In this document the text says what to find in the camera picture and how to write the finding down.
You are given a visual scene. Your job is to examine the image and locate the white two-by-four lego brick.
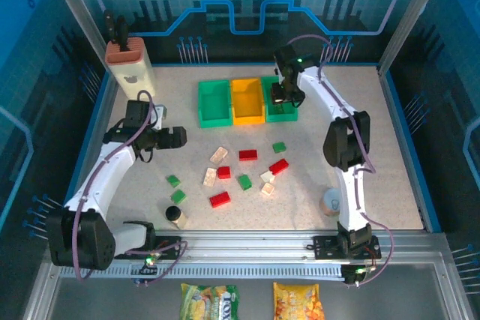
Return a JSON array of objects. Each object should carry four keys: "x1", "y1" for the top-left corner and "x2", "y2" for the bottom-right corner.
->
[
  {"x1": 209, "y1": 146, "x2": 230, "y2": 166},
  {"x1": 202, "y1": 167, "x2": 218, "y2": 187}
]

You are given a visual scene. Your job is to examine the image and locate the green plastic bin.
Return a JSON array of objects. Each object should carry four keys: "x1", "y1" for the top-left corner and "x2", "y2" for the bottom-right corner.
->
[
  {"x1": 261, "y1": 75, "x2": 300, "y2": 123},
  {"x1": 197, "y1": 79, "x2": 234, "y2": 129}
]

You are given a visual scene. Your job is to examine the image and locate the yellow plastic bin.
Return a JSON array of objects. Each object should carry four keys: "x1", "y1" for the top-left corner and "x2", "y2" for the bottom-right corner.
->
[{"x1": 230, "y1": 78, "x2": 266, "y2": 126}]

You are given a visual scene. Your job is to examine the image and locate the white knife block pink top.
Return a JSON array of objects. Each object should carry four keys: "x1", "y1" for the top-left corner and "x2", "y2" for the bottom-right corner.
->
[{"x1": 104, "y1": 37, "x2": 158, "y2": 98}]

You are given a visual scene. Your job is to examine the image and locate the glass jar black lid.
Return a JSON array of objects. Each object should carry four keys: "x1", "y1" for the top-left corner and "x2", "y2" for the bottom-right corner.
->
[{"x1": 164, "y1": 205, "x2": 188, "y2": 230}]

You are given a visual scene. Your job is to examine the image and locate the small circuit board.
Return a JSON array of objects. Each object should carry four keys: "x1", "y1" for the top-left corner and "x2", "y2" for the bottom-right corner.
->
[
  {"x1": 129, "y1": 252, "x2": 163, "y2": 287},
  {"x1": 343, "y1": 263, "x2": 376, "y2": 287}
]

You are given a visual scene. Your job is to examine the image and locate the green yellow snack bag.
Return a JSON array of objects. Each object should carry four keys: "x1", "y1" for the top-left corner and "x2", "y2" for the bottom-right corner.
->
[{"x1": 179, "y1": 283, "x2": 240, "y2": 320}]

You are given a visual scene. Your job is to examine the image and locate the orange yellow snack bag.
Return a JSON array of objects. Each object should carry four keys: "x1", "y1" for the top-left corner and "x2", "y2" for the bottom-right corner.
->
[{"x1": 272, "y1": 281, "x2": 326, "y2": 320}]

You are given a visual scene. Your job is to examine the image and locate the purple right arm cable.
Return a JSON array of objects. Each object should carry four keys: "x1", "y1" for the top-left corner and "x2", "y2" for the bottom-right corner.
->
[{"x1": 286, "y1": 34, "x2": 395, "y2": 288}]

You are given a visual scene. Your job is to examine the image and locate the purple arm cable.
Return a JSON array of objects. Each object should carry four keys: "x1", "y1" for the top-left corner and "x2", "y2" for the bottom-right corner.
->
[
  {"x1": 286, "y1": 34, "x2": 395, "y2": 288},
  {"x1": 70, "y1": 89, "x2": 188, "y2": 286}
]

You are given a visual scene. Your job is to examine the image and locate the black knife handle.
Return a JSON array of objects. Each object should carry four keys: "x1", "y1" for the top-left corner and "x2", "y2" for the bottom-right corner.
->
[
  {"x1": 115, "y1": 15, "x2": 131, "y2": 52},
  {"x1": 103, "y1": 9, "x2": 116, "y2": 44}
]

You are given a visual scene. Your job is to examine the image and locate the aluminium rail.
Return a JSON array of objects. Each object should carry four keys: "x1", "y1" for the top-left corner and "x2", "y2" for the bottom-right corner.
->
[{"x1": 48, "y1": 229, "x2": 447, "y2": 259}]

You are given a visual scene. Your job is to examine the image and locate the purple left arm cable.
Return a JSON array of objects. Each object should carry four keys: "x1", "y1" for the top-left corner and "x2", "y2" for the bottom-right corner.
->
[{"x1": 70, "y1": 89, "x2": 188, "y2": 286}]

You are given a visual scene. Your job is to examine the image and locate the aluminium frame post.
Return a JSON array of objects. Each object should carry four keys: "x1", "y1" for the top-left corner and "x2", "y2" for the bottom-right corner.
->
[
  {"x1": 377, "y1": 0, "x2": 453, "y2": 76},
  {"x1": 41, "y1": 0, "x2": 110, "y2": 76}
]

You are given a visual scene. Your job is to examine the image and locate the slotted white cable duct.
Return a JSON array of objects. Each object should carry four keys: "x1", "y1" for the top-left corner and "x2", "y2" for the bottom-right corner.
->
[{"x1": 59, "y1": 264, "x2": 346, "y2": 280}]

